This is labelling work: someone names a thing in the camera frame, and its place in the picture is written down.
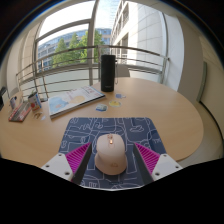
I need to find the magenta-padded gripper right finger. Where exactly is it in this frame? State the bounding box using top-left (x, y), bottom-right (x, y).
top-left (133, 142), bottom-right (184, 185)

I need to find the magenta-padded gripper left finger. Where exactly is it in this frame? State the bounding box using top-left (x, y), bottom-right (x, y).
top-left (40, 142), bottom-right (93, 185)

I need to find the beige computer mouse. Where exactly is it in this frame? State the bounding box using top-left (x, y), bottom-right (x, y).
top-left (94, 133), bottom-right (128, 176)

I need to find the navy patterned mouse pad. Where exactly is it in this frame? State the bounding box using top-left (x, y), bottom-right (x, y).
top-left (58, 116), bottom-right (168, 190)

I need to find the light blue illustrated book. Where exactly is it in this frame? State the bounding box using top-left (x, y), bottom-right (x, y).
top-left (47, 85), bottom-right (106, 120)

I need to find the red and dark magazine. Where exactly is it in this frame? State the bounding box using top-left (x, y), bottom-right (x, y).
top-left (8, 99), bottom-right (33, 123)

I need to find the blue and white sticker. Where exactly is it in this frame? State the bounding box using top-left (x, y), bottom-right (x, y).
top-left (95, 103), bottom-right (108, 113)

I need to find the mug with red print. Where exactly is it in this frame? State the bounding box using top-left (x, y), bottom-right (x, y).
top-left (27, 91), bottom-right (43, 112)

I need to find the yellow sticker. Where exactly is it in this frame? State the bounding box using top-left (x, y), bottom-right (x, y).
top-left (108, 100), bottom-right (122, 108)

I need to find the white printed mug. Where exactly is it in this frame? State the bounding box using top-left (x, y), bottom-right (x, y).
top-left (9, 95), bottom-right (18, 111)

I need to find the black printer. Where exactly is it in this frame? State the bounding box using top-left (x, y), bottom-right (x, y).
top-left (0, 86), bottom-right (8, 111)

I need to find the metal balcony railing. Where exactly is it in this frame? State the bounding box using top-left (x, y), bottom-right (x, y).
top-left (15, 44), bottom-right (170, 101)

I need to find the white chair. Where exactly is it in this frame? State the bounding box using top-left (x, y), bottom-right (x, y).
top-left (115, 63), bottom-right (131, 79)

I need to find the black tall tumbler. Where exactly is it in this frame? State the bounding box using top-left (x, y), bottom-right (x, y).
top-left (100, 54), bottom-right (117, 93)

